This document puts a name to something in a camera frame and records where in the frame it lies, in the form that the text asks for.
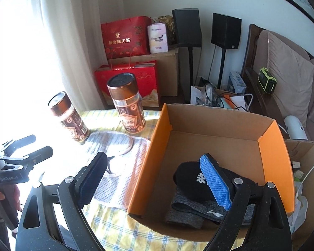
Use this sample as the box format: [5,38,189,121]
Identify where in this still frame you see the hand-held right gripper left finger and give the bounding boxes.
[16,152,108,251]

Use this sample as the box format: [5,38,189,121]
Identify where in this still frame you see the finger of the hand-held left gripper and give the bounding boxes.
[0,135,36,157]
[5,146,53,170]

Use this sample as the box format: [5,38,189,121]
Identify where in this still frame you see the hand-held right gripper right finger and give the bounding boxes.
[199,154,292,251]

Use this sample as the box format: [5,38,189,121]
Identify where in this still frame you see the black sleep mask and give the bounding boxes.
[173,162,257,202]

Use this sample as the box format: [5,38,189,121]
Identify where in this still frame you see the grey wristband with logo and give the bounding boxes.
[171,188,227,216]

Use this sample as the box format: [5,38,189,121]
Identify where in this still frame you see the grey sock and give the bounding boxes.
[164,202,255,229]

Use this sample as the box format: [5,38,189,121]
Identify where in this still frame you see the orange cardboard box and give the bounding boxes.
[127,103,296,243]

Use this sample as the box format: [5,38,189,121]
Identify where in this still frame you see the white mesh bib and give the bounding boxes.
[84,131,152,210]

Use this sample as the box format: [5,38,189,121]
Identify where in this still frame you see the brown lid jar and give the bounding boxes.
[107,73,146,133]
[48,91,89,145]

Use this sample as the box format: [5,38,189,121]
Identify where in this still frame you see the yellow plaid tablecloth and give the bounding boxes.
[80,109,220,251]

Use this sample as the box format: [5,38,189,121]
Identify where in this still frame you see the white plastic bag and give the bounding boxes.
[290,196,309,232]

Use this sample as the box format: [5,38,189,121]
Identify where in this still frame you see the open brown cardboard box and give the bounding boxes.
[284,140,314,215]

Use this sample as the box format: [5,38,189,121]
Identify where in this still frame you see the white round device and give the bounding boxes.
[284,115,308,140]

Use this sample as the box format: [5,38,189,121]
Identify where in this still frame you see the blue and white box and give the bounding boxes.
[229,70,246,95]

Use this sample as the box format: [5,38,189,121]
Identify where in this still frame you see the red gift box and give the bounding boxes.
[95,61,157,108]

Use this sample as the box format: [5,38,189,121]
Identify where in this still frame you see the white curtain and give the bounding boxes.
[26,0,126,110]

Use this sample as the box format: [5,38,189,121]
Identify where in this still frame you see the green portable device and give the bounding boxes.
[258,68,277,94]

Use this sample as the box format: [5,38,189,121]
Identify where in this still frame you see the black speaker stand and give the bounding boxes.
[217,48,227,89]
[188,47,194,102]

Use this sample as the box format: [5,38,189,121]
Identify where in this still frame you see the large brown cardboard box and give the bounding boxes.
[108,47,180,97]

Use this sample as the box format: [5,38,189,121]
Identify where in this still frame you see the large beige cushion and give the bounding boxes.
[267,31,314,128]

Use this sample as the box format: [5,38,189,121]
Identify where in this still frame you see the wooden sofa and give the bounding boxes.
[242,23,314,136]

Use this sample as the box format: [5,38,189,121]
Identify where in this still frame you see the red gift bag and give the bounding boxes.
[101,16,151,59]

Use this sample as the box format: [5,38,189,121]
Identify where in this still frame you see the black speaker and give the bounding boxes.
[172,9,202,48]
[211,13,242,50]

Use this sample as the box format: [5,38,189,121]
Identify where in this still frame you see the white tissue pack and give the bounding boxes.
[147,23,169,54]

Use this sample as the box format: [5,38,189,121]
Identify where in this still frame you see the gold foil bag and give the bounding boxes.
[153,16,176,49]

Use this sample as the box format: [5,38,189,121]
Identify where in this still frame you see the box of cluttered cables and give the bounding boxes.
[190,77,252,110]

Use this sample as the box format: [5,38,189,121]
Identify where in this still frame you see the white cable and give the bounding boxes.
[296,149,314,196]

